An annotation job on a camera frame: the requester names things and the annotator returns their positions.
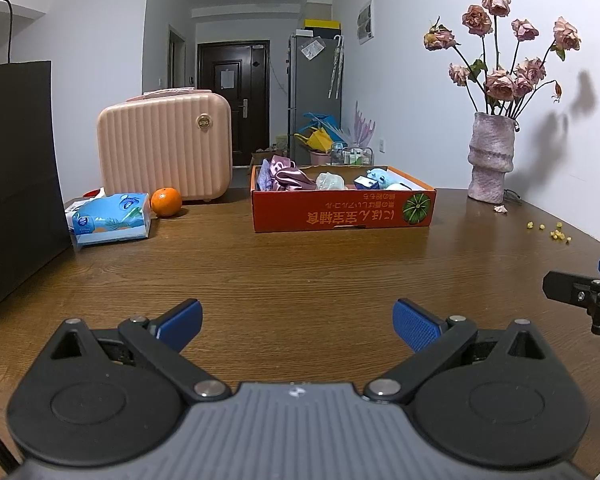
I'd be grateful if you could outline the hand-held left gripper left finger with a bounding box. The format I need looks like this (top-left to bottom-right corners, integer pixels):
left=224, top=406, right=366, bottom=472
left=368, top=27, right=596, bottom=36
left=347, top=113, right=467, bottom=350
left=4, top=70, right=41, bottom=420
left=37, top=298, right=233, bottom=403

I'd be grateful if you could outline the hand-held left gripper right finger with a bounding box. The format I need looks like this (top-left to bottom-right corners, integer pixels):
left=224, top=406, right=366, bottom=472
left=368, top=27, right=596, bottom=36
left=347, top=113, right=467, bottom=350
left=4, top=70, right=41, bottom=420
left=362, top=298, right=561, bottom=403

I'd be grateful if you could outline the orange cardboard box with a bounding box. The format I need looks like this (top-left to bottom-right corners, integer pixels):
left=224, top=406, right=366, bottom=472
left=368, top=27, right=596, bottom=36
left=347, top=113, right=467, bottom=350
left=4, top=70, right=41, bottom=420
left=250, top=165, right=437, bottom=233

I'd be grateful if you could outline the light blue plush toy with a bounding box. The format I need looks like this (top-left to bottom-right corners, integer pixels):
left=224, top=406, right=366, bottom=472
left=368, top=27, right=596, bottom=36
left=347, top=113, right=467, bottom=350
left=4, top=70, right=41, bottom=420
left=366, top=167, right=399, bottom=190

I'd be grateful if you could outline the lavender knitted cloth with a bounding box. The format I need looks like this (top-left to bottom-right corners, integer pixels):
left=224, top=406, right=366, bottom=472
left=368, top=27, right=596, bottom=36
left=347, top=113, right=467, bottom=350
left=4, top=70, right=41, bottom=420
left=255, top=159, right=276, bottom=192

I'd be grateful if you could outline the purple satin cloth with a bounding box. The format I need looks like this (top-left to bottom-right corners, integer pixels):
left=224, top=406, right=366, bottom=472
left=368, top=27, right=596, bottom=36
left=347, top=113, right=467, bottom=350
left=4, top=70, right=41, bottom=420
left=271, top=155, right=317, bottom=192

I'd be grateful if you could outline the orange fruit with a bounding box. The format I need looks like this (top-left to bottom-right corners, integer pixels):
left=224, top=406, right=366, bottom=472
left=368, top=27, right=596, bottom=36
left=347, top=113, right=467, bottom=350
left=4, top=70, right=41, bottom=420
left=150, top=186, right=183, bottom=218

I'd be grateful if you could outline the blue tissue pack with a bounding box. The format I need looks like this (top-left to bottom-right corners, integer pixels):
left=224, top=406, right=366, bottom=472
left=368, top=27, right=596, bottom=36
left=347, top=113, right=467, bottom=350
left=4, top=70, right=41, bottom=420
left=71, top=192, right=152, bottom=251

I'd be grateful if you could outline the fuzzy pink vase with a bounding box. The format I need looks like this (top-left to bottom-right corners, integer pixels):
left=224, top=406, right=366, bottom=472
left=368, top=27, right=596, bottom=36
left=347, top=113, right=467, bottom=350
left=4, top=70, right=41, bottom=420
left=468, top=112, right=520, bottom=204

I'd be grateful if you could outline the pink ribbed suitcase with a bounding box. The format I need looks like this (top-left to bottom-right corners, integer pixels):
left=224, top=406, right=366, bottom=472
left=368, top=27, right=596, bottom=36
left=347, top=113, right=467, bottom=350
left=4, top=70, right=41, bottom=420
left=97, top=91, right=233, bottom=204

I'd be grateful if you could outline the brown cardboard carton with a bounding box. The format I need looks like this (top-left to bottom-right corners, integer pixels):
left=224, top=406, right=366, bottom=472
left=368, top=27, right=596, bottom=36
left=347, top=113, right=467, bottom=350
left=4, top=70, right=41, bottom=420
left=250, top=147, right=282, bottom=167

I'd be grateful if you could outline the yellow bag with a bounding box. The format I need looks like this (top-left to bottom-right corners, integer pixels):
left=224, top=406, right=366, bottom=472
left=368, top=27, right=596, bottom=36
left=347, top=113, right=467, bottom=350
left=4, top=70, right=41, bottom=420
left=294, top=127, right=334, bottom=154

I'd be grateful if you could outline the bunch of dried pink roses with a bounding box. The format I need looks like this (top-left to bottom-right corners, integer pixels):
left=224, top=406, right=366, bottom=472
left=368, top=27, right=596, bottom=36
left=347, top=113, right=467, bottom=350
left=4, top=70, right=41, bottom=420
left=423, top=0, right=581, bottom=119

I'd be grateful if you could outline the black paper bag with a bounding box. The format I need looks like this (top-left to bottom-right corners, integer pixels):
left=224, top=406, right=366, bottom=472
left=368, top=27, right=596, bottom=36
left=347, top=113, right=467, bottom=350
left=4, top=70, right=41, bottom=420
left=0, top=0, right=74, bottom=324

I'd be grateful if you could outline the blue folding rack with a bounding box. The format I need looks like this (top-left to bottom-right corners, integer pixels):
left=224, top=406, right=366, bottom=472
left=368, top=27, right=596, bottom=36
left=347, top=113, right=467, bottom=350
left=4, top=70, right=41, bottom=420
left=302, top=112, right=342, bottom=136

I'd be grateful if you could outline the dark brown entrance door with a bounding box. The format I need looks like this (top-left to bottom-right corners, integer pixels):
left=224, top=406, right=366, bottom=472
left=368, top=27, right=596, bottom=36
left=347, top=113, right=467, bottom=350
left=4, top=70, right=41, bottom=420
left=196, top=40, right=271, bottom=168

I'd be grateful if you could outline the pink flat pouch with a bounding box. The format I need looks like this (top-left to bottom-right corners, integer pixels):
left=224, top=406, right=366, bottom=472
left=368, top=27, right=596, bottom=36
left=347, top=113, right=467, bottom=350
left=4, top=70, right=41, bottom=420
left=127, top=87, right=214, bottom=101

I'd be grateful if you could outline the grey refrigerator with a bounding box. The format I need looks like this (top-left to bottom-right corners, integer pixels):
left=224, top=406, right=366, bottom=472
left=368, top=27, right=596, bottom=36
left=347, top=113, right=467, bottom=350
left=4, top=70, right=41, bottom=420
left=287, top=32, right=343, bottom=162

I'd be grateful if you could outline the white folded umbrella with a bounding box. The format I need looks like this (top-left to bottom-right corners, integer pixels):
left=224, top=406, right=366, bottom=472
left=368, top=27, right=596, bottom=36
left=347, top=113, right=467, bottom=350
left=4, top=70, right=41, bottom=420
left=335, top=36, right=345, bottom=99
left=327, top=36, right=338, bottom=100

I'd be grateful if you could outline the dark side doorway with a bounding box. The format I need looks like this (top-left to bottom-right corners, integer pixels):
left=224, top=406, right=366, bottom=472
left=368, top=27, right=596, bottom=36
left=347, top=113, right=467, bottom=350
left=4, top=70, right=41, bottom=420
left=167, top=24, right=187, bottom=89

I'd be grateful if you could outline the wire cart with bottles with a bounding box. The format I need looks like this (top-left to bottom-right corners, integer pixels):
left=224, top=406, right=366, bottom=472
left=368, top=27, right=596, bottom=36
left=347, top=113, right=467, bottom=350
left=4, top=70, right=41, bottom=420
left=332, top=141, right=374, bottom=167

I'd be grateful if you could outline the purple feather wall decoration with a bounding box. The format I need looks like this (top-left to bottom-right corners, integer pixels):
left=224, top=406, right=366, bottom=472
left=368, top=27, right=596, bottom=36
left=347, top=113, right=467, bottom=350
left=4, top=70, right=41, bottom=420
left=352, top=101, right=377, bottom=147

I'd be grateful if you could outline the white wall electrical panel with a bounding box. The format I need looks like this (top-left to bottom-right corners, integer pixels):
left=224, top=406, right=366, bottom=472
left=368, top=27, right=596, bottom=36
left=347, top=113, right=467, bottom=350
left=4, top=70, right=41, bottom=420
left=356, top=0, right=376, bottom=44

